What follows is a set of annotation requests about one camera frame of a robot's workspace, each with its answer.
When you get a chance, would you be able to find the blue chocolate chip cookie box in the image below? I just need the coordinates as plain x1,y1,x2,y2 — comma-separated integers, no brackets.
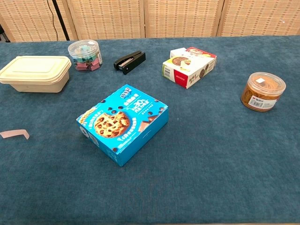
76,84,169,167

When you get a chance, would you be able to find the pink paper strip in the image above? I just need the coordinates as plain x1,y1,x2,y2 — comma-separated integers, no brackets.
0,129,30,140

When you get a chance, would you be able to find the white pie snack box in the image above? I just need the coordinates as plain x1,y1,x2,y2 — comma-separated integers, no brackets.
162,55,218,90

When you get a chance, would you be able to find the red and white snack box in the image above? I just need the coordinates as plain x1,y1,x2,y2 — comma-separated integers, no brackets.
169,46,218,60

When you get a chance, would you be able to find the black stapler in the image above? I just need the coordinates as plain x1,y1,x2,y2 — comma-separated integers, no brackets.
113,50,146,75

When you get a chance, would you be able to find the clear jar of binder clips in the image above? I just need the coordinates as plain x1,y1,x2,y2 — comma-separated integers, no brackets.
67,39,103,72

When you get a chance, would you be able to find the woven bamboo screen panel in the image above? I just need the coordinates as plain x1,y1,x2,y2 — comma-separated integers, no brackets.
217,0,300,38
0,0,79,43
66,0,146,41
143,0,226,39

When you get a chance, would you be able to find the clear jar of rubber bands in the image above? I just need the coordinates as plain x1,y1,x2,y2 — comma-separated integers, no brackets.
240,72,287,113

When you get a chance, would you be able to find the beige lidded food container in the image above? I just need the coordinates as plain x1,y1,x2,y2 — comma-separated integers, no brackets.
0,55,72,93

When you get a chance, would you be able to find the black tripod leg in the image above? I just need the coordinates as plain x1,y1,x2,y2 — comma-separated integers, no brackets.
51,0,71,41

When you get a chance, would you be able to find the black stand part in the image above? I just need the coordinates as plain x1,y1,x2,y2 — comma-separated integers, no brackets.
0,23,11,43

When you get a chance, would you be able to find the thin black hanging cable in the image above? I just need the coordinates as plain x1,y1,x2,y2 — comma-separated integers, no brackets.
46,0,59,42

